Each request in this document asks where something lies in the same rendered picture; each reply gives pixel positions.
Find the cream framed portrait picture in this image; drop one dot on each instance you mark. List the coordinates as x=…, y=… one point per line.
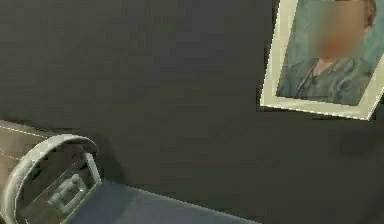
x=328, y=80

